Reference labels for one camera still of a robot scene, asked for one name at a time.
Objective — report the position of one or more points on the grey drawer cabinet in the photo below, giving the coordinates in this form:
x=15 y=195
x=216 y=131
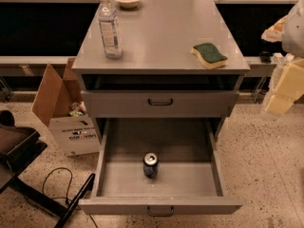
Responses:
x=157 y=39

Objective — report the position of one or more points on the closed grey top drawer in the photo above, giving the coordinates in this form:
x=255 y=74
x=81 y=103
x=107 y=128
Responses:
x=159 y=104

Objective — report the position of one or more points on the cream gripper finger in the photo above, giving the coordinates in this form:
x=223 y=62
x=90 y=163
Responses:
x=277 y=105

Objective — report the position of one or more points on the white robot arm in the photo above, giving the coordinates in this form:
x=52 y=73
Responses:
x=289 y=30

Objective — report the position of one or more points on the black charger block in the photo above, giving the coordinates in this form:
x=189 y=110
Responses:
x=265 y=57

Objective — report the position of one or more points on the open cardboard box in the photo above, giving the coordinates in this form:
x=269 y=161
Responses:
x=59 y=106

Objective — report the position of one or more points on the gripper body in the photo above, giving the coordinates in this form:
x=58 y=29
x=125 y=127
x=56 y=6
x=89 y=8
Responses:
x=294 y=33

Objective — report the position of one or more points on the clear plastic water bottle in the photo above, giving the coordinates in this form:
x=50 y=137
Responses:
x=110 y=29

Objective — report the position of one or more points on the green yellow sponge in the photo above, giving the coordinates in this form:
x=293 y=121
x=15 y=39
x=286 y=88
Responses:
x=209 y=55

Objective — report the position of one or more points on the white power adapter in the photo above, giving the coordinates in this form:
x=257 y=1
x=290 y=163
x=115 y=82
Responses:
x=278 y=58

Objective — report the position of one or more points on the open grey middle drawer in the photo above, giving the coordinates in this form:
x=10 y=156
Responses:
x=189 y=180

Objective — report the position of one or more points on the blue pepsi can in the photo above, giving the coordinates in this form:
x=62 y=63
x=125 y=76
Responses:
x=150 y=165

